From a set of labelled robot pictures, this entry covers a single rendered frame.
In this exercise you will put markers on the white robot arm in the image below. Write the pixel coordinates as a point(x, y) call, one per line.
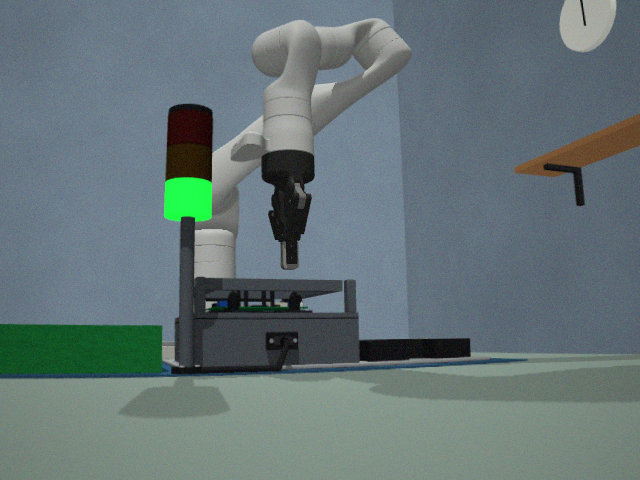
point(294, 111)

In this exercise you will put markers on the green circuit board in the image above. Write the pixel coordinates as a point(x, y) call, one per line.
point(220, 305)

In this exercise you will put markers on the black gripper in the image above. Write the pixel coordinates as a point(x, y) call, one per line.
point(286, 170)

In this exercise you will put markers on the green bin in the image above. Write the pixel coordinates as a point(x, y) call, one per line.
point(80, 349)

